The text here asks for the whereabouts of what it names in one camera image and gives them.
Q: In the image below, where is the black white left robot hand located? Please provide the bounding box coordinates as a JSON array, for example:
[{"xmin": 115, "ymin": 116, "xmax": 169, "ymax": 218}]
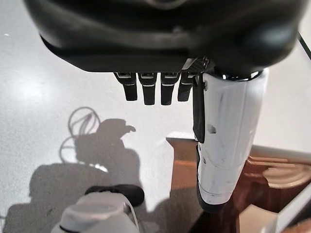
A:
[{"xmin": 23, "ymin": 0, "xmax": 307, "ymax": 214}]

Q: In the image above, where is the brown wooden stand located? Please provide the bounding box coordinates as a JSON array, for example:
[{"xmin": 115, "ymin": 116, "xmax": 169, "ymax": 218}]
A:
[{"xmin": 166, "ymin": 137, "xmax": 311, "ymax": 233}]

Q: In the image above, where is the black left robot foot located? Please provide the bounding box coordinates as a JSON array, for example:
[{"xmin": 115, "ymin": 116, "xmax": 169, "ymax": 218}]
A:
[{"xmin": 85, "ymin": 183, "xmax": 146, "ymax": 207}]

